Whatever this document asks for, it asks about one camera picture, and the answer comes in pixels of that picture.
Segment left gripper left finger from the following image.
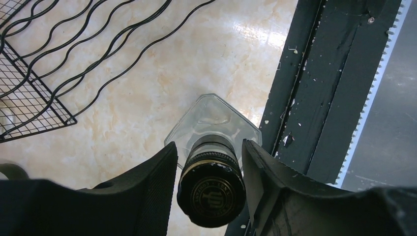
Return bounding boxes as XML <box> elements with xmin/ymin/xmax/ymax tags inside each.
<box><xmin>0</xmin><ymin>142</ymin><xmax>178</xmax><ymax>236</ymax></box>

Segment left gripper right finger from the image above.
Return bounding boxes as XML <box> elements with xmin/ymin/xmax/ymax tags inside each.
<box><xmin>242</xmin><ymin>140</ymin><xmax>417</xmax><ymax>236</ymax></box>

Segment square clear liquor bottle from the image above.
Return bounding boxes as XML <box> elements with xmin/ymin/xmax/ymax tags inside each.
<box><xmin>164</xmin><ymin>93</ymin><xmax>262</xmax><ymax>228</ymax></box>

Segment black wire wine rack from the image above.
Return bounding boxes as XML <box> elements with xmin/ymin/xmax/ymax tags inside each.
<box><xmin>0</xmin><ymin>0</ymin><xmax>217</xmax><ymax>144</ymax></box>

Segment green wine bottle front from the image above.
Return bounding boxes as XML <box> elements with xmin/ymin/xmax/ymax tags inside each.
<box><xmin>0</xmin><ymin>163</ymin><xmax>29</xmax><ymax>180</ymax></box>

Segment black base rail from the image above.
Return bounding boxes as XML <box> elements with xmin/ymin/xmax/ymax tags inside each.
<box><xmin>226</xmin><ymin>0</ymin><xmax>417</xmax><ymax>236</ymax></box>

